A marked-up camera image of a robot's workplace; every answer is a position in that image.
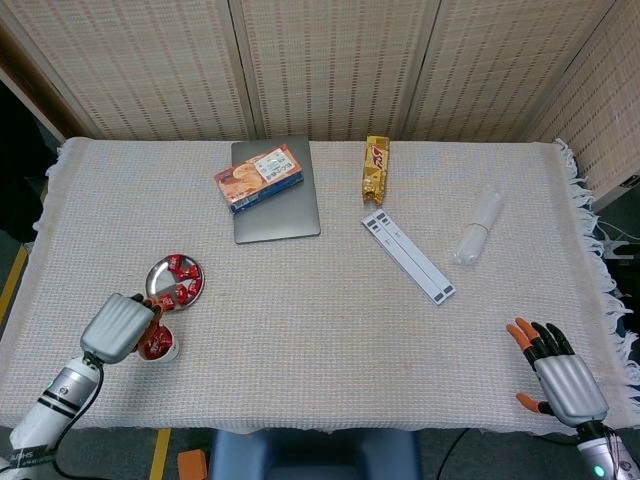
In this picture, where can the grey closed laptop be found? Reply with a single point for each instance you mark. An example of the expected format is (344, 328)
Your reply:
(280, 220)

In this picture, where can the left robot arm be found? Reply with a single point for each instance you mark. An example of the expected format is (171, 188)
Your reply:
(55, 400)

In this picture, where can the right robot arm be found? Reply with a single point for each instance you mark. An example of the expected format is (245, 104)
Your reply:
(600, 457)

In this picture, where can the orange block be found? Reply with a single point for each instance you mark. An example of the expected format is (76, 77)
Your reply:
(192, 465)

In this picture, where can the brown wooden screen frame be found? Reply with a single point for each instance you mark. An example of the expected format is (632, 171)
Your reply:
(30, 75)

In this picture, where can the heap of red candies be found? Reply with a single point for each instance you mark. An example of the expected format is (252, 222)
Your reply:
(185, 285)

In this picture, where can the red candy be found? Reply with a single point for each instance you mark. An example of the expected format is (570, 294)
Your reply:
(160, 342)

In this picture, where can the screen foot bracket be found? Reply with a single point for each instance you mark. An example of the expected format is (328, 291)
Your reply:
(631, 181)

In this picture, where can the person in dark clothing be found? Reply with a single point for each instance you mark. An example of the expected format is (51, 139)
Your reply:
(20, 175)

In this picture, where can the white flat remote strip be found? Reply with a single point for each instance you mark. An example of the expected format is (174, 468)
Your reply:
(407, 255)

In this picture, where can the round metal plate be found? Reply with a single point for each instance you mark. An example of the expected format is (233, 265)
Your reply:
(160, 272)

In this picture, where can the white woven tablecloth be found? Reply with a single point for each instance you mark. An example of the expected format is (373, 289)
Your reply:
(325, 340)

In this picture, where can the orange and blue biscuit box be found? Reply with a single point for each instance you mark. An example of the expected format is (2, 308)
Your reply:
(255, 180)

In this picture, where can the woven folding screen panel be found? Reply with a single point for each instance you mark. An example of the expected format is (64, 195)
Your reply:
(340, 65)
(140, 65)
(500, 70)
(600, 115)

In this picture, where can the white paper cup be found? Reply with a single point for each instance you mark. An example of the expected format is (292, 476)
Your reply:
(172, 350)

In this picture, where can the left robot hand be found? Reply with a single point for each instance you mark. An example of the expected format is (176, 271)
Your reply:
(115, 327)

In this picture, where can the gold snack packet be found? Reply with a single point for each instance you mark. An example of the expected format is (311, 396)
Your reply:
(376, 170)

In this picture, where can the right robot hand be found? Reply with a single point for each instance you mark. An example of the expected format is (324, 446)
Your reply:
(567, 390)

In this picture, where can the clear plastic tube bundle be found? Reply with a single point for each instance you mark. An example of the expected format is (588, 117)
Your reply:
(477, 240)

